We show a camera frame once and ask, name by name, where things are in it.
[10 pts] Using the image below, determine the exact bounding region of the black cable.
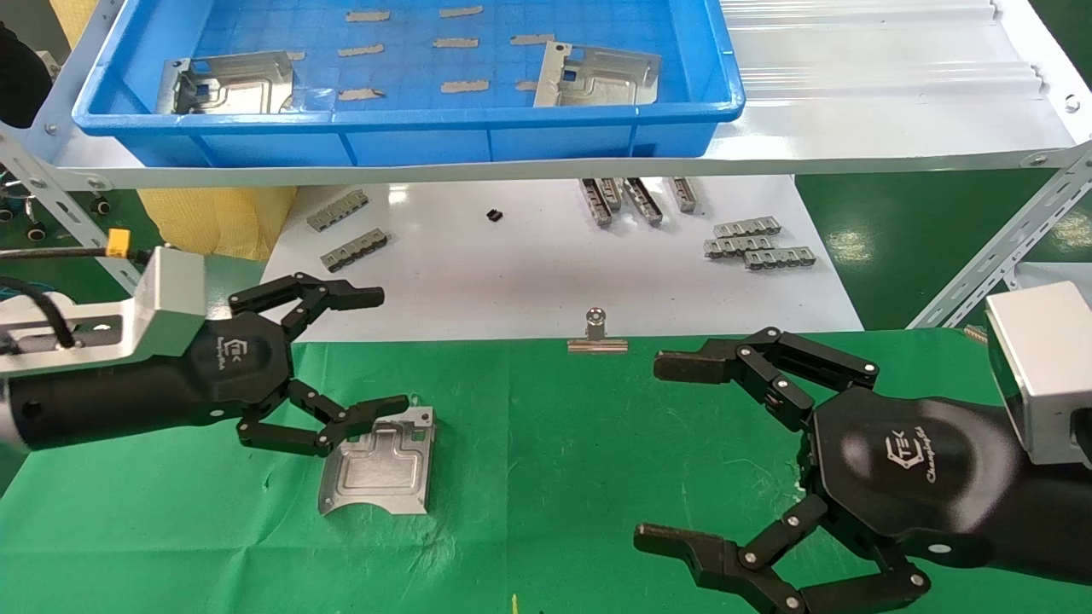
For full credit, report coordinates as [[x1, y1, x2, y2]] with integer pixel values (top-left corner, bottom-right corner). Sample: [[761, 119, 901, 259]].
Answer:
[[0, 275, 79, 350], [0, 246, 112, 259]]

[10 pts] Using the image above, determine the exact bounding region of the stamped sheet metal plate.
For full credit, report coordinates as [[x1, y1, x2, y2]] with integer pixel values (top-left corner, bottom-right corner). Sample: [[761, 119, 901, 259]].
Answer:
[[317, 406, 437, 517], [156, 51, 296, 116], [533, 43, 662, 109]]

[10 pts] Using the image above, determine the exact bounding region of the green table cloth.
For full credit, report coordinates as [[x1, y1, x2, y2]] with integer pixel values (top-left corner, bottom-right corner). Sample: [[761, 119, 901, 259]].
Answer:
[[0, 328, 1092, 614]]

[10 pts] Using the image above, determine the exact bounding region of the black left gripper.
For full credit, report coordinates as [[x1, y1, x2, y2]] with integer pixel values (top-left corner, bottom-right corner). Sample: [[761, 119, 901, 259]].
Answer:
[[7, 273, 411, 458]]

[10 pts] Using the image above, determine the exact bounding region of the grey notched metal rail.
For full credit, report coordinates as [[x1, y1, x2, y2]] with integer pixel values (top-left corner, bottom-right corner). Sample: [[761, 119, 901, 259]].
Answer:
[[713, 216, 782, 239], [307, 189, 370, 233], [744, 246, 817, 271], [321, 229, 391, 274]]

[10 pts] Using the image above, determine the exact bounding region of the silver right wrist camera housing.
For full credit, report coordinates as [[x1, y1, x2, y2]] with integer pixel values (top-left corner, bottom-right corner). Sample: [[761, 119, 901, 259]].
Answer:
[[985, 281, 1092, 467]]

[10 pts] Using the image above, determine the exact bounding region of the white slotted storage rack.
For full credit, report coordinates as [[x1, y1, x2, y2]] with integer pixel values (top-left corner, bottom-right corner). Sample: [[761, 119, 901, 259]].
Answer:
[[1014, 260, 1092, 295]]

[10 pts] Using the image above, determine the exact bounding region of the yellow mesh bag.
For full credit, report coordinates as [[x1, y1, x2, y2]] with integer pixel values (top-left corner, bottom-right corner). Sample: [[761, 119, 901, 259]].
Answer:
[[136, 186, 298, 262]]

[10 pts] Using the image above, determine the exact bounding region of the grey metal blocks cluster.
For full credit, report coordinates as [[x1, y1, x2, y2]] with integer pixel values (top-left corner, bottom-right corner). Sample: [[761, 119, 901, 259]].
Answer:
[[703, 236, 775, 258]]

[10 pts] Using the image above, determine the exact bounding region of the blue plastic parts bin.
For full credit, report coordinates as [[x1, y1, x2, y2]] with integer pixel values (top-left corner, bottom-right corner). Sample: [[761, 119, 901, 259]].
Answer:
[[71, 0, 746, 169]]

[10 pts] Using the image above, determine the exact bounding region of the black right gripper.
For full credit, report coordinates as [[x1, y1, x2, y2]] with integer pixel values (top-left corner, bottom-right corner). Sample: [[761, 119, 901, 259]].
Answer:
[[633, 327, 1092, 614]]

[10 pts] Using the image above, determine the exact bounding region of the black rounded object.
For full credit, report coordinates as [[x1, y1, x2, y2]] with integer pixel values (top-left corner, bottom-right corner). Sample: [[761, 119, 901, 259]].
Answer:
[[0, 24, 54, 130]]

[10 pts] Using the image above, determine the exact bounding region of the chair base with casters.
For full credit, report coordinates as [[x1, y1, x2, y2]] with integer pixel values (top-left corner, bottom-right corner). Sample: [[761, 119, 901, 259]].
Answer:
[[0, 194, 112, 244]]

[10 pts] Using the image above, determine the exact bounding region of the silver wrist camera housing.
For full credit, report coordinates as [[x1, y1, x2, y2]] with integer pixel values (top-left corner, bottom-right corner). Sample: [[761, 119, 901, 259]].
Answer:
[[985, 281, 1092, 467], [0, 246, 208, 378]]

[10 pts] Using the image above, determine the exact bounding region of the white metal shelf rack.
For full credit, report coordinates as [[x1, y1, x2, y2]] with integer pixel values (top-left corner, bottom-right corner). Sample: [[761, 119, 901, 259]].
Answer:
[[0, 0, 1092, 344]]

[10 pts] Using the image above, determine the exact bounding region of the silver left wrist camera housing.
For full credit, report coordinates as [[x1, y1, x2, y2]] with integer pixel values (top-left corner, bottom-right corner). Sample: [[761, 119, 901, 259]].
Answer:
[[0, 246, 208, 378]]

